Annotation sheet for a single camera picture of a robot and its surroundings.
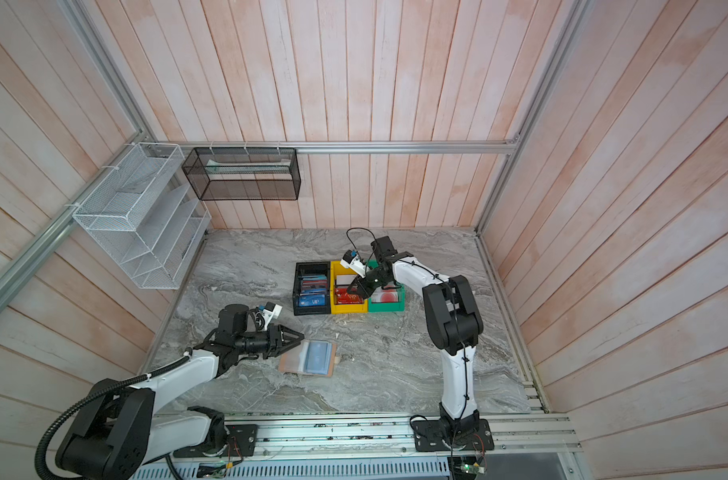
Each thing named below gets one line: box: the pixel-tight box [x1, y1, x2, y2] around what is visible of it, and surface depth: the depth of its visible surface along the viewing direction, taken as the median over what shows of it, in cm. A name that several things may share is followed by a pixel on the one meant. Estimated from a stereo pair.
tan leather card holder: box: [278, 339, 337, 377], surface depth 87 cm
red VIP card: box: [334, 288, 364, 305], surface depth 98 cm
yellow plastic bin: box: [330, 261, 369, 315], surface depth 97 cm
